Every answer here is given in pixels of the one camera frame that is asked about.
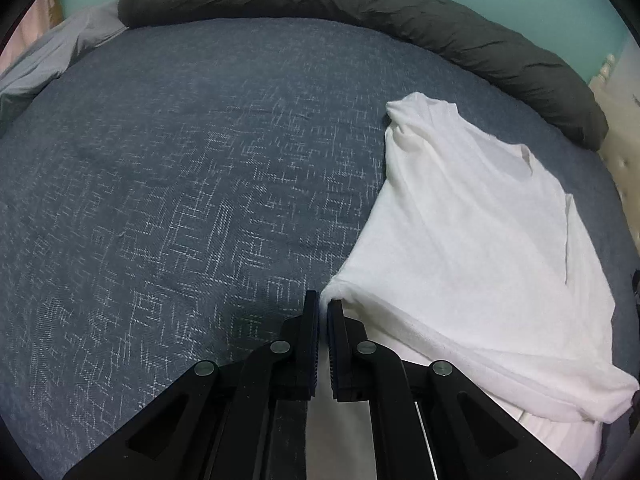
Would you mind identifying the light grey sheet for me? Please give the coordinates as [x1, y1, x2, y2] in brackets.
[0, 0, 128, 126]

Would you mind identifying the blue patterned bedspread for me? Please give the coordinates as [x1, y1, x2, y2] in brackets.
[0, 16, 640, 480]

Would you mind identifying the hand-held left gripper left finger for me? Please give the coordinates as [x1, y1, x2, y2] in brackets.
[62, 290, 321, 480]

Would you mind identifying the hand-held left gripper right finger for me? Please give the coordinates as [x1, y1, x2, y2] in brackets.
[326, 300, 583, 480]

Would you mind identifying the cream tufted headboard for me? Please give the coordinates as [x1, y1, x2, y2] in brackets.
[589, 52, 640, 261]

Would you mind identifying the white long-sleeve shirt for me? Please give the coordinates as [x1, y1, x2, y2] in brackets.
[307, 92, 640, 480]

